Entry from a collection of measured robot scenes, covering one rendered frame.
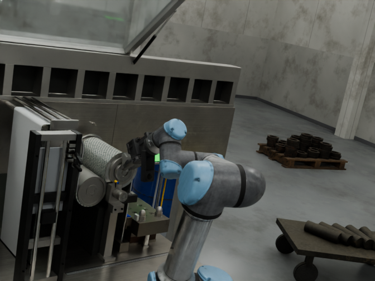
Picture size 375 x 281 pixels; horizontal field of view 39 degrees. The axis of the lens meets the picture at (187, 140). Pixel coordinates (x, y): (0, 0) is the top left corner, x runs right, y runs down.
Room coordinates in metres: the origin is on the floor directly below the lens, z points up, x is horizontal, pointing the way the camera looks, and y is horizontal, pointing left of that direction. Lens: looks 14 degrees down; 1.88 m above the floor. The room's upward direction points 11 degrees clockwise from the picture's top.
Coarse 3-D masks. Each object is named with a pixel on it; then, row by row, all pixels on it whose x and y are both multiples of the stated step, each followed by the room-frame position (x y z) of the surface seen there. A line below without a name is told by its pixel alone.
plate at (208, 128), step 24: (0, 120) 1.94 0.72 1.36; (96, 120) 2.22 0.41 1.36; (120, 120) 2.30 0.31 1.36; (144, 120) 2.39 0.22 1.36; (168, 120) 2.49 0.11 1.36; (192, 120) 2.59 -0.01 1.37; (216, 120) 2.70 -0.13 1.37; (0, 144) 1.94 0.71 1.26; (120, 144) 2.31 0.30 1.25; (192, 144) 2.61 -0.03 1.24; (216, 144) 2.72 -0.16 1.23; (0, 168) 1.95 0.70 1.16
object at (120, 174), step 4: (120, 164) 1.91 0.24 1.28; (116, 168) 1.91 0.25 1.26; (120, 168) 1.91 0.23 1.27; (116, 172) 1.90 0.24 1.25; (120, 172) 1.91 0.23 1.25; (124, 172) 1.92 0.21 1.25; (128, 172) 1.93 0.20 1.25; (116, 176) 1.90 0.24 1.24; (120, 176) 1.91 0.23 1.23; (124, 176) 1.92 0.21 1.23; (128, 176) 1.94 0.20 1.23; (120, 180) 1.91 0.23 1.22; (124, 180) 1.93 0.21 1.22
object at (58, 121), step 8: (24, 96) 1.99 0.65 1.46; (24, 104) 1.88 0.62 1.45; (32, 104) 1.91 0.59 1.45; (40, 104) 1.94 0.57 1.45; (32, 112) 1.84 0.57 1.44; (40, 112) 1.79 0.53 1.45; (48, 112) 1.82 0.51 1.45; (56, 112) 1.84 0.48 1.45; (48, 120) 1.74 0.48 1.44; (56, 120) 1.71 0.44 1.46; (64, 120) 1.73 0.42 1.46; (72, 120) 1.74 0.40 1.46; (56, 128) 1.71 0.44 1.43; (64, 128) 1.73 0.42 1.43; (72, 128) 1.75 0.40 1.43
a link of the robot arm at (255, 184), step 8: (200, 152) 1.71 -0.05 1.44; (200, 160) 1.67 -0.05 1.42; (208, 160) 1.62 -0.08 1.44; (216, 160) 1.59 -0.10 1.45; (224, 160) 1.57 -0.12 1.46; (248, 168) 1.32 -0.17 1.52; (256, 168) 1.38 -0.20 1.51; (248, 176) 1.30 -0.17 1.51; (256, 176) 1.31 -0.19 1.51; (248, 184) 1.28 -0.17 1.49; (256, 184) 1.30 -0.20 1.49; (264, 184) 1.33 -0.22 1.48; (248, 192) 1.28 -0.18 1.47; (256, 192) 1.29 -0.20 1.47; (248, 200) 1.29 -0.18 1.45; (256, 200) 1.31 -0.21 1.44
